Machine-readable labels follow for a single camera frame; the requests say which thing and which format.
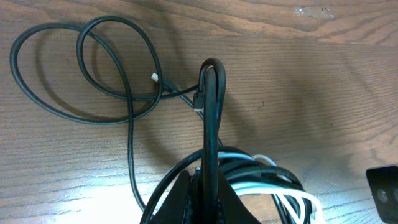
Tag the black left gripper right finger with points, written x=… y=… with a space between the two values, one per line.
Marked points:
x=217 y=200

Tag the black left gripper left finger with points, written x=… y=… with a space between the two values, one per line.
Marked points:
x=177 y=208

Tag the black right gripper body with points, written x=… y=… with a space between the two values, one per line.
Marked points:
x=383 y=184

